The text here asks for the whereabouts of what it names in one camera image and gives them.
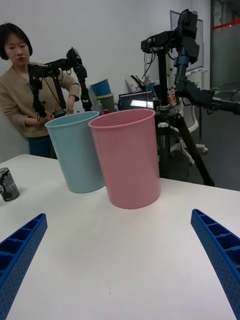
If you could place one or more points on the pink plastic bin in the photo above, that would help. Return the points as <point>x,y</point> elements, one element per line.
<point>127,160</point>

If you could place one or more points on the person's right hand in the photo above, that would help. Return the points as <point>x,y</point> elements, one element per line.
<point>50,116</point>

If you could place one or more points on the black drink can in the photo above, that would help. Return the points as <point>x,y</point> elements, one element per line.
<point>8,186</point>

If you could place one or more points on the black tripod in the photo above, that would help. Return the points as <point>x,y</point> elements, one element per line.
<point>162,80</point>

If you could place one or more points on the person's left hand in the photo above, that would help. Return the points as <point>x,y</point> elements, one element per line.
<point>70,103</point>

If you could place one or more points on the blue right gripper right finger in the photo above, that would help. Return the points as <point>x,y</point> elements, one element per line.
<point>222,252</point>

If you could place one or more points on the white office chair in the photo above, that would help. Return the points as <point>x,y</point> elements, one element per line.
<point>192,130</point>

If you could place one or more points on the pale blue plastic bin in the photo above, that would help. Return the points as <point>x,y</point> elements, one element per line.
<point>75,155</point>

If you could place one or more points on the person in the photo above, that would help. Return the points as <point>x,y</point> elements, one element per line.
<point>15,97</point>

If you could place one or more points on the laptop with lit screen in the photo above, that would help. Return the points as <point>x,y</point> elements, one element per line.
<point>135,100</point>

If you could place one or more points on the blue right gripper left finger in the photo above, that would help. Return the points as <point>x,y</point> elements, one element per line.
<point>17,255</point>

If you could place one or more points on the clear plastic bottle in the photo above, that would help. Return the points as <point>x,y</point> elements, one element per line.
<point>99,108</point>

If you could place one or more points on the grey-green bin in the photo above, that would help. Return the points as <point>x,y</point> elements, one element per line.
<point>107,102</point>

